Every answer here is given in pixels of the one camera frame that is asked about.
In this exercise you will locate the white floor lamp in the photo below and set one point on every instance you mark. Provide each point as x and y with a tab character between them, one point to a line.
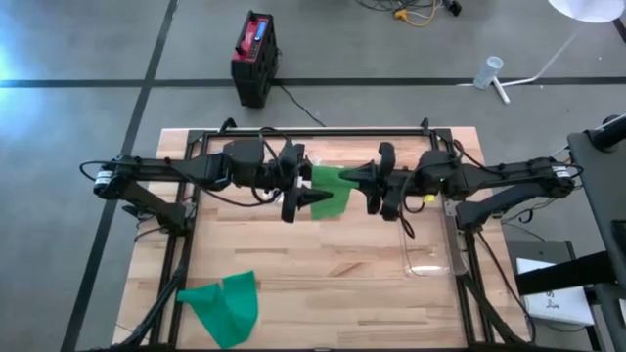
587	10

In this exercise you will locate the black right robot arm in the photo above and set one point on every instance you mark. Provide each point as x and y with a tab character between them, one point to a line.
513	171

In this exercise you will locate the green woven bandage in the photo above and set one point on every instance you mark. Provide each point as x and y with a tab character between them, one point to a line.
327	195

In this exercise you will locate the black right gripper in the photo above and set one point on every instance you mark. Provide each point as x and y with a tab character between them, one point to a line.
386	205

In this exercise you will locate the grey metal cart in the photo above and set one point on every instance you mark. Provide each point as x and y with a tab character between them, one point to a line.
601	195

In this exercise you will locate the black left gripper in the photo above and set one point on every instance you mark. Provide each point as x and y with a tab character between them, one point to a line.
288	210

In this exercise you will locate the white box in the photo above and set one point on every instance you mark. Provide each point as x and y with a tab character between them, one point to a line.
552	293

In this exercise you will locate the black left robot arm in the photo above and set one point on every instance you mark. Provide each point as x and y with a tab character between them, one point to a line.
147	168

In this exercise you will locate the clear plastic bin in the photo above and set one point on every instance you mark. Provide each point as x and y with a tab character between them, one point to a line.
430	269

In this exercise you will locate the black aluminium table frame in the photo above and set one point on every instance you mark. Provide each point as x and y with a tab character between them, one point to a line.
318	132

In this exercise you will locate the red and black battery box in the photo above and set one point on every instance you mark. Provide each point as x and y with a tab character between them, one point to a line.
254	58

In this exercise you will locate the green flat elastic band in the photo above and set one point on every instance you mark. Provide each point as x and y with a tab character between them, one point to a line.
230	308

